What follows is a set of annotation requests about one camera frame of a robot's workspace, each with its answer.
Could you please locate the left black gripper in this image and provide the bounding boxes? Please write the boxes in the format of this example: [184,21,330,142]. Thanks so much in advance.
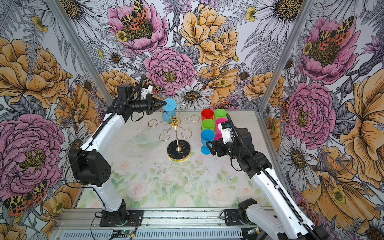
[129,93,167,114]

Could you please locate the blue wine glass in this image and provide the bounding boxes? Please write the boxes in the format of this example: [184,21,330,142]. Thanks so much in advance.
[162,99,177,123]
[201,130,215,155]

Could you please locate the pink wine glass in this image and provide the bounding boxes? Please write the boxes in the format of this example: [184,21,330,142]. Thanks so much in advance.
[214,118,228,141]

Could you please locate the green wine glass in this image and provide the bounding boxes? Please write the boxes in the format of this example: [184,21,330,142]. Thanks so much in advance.
[214,109,227,121]
[202,119,216,132]

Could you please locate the red wine glass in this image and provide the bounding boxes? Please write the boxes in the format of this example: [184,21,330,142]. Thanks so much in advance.
[201,109,214,120]

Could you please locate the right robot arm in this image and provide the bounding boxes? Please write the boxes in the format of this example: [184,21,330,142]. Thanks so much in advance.
[206,115,329,240]

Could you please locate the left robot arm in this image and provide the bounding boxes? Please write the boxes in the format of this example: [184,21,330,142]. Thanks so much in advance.
[68,76,167,227]

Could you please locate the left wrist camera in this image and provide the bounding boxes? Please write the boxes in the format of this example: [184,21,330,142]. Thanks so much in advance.
[141,84,153,100]

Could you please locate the gold wire glass rack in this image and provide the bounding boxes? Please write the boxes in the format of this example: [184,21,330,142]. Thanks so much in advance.
[148,107,201,162]

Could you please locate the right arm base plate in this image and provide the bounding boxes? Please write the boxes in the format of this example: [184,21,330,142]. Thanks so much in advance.
[223,209,250,226]

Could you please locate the white perforated cable duct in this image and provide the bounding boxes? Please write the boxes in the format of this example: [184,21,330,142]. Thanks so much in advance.
[57,228,243,240]

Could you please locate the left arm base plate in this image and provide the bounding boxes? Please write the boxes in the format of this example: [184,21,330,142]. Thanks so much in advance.
[100,210,145,227]

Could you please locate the left aluminium corner post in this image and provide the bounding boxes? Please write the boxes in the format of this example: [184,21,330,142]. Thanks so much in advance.
[47,1,113,106]

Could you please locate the aluminium corner post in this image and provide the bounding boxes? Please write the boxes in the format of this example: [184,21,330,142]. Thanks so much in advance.
[258,0,315,115]
[47,1,113,106]

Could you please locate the aluminium front rail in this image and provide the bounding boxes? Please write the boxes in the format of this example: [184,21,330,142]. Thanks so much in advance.
[53,206,310,230]

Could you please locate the right aluminium corner post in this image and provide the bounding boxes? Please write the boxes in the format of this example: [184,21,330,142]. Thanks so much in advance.
[258,0,315,115]

